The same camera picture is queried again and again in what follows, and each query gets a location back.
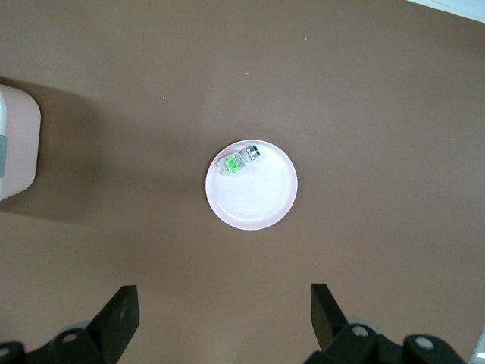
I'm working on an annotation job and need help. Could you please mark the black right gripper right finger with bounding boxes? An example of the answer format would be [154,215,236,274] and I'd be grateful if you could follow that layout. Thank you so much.
[305,283,465,364]

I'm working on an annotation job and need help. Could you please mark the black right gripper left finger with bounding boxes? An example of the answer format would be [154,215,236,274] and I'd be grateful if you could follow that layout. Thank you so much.
[0,285,141,364]

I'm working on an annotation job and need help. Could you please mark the white lidded storage box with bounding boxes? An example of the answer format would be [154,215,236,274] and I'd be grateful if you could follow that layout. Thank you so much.
[0,83,42,204]

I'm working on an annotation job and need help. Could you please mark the brown table mat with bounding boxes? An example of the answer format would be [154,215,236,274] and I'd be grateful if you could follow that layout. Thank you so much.
[0,0,485,364]

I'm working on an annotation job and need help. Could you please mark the pink round plate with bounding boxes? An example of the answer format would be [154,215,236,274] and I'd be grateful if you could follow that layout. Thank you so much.
[205,138,299,231]

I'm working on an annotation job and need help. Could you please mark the green and white switch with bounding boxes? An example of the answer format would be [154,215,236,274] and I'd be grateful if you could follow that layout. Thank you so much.
[216,146,261,178]

